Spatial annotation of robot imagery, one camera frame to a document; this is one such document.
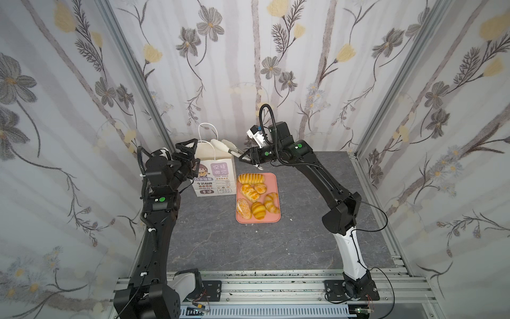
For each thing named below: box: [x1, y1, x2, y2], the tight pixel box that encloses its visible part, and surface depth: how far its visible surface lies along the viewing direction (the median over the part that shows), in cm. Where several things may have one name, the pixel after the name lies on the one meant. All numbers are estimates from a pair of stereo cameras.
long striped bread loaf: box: [237, 172, 265, 185], surface depth 106 cm
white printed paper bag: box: [191, 140, 238, 197], surface depth 90 cm
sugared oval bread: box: [236, 198, 253, 220], surface depth 94 cm
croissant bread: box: [264, 192, 280, 214], surface depth 97 cm
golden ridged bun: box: [251, 201, 267, 220], surface depth 95 cm
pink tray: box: [235, 172, 281, 224], surface depth 100 cm
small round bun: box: [254, 182, 268, 195], surface depth 103 cm
